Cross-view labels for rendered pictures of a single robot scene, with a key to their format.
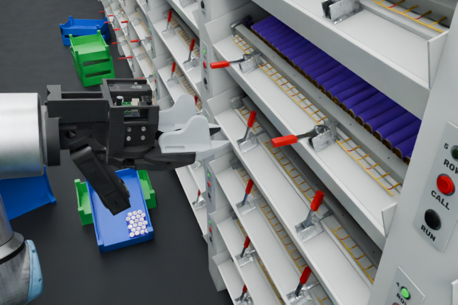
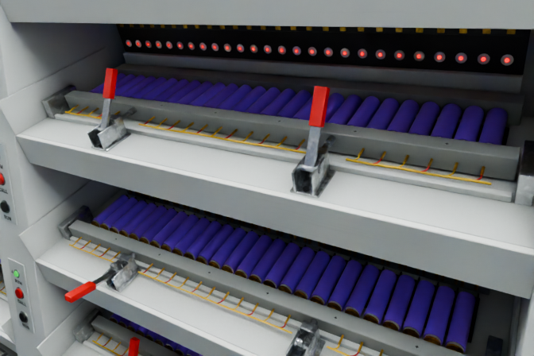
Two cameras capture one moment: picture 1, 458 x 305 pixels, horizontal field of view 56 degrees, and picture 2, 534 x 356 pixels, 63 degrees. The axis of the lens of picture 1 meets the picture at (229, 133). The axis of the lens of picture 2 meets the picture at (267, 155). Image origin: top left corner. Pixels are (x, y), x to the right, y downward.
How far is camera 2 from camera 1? 0.28 m
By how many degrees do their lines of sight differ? 39
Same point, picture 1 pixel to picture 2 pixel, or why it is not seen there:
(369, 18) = (355, 181)
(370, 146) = (383, 339)
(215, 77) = (44, 307)
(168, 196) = not seen: outside the picture
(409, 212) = not seen: outside the picture
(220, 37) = (46, 247)
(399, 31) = (411, 190)
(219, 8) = (39, 206)
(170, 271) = not seen: outside the picture
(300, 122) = (253, 337)
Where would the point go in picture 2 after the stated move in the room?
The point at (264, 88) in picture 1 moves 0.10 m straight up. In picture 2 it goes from (165, 304) to (160, 230)
